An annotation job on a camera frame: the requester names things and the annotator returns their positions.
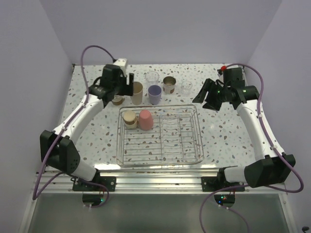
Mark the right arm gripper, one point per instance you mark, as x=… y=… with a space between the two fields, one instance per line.
x=209 y=85

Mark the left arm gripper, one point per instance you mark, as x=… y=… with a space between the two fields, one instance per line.
x=128 y=90

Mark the steel cup with cork band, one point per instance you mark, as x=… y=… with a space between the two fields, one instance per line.
x=118 y=100

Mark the steel cork-band cup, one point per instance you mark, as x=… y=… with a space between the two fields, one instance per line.
x=169 y=83
x=130 y=119

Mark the coral red plastic cup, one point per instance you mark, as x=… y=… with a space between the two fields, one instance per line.
x=145 y=120

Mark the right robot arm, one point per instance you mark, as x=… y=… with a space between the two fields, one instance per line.
x=272 y=165

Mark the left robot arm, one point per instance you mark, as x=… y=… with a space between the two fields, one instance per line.
x=58 y=148

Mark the tall beige cup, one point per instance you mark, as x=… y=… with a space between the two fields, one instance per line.
x=137 y=93

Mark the purple plastic cup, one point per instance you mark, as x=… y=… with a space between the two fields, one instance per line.
x=154 y=93

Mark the large clear glass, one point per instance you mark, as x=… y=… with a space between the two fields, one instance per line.
x=152 y=78

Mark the small clear glass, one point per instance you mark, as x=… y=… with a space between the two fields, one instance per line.
x=186 y=87

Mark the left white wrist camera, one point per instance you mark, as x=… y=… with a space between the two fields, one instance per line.
x=121 y=62

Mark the wire dish rack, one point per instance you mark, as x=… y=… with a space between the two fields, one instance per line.
x=174 y=139

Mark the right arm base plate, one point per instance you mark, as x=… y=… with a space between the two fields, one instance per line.
x=211 y=184

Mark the aluminium rail frame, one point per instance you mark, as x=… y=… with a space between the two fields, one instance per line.
x=225 y=139

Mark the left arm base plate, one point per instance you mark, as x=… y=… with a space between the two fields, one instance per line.
x=109 y=182

